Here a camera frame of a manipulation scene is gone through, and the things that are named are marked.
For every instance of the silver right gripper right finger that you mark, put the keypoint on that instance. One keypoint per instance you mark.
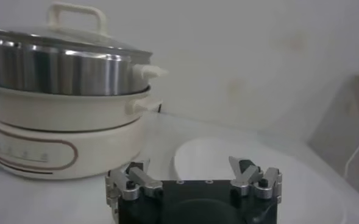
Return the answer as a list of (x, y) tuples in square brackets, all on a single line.
[(258, 185)]

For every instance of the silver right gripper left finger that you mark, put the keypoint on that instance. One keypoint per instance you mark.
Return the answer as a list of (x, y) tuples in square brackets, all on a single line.
[(142, 182)]

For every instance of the black cooker power plug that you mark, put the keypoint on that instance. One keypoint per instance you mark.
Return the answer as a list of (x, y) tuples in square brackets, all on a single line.
[(159, 108)]

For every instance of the white round plate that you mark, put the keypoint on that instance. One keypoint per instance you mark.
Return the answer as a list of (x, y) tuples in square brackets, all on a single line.
[(203, 158)]

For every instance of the cream electric cooker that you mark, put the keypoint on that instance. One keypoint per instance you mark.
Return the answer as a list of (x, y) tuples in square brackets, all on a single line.
[(75, 140)]

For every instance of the perforated steel steamer basket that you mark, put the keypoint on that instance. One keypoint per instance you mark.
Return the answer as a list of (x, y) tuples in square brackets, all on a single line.
[(60, 73)]

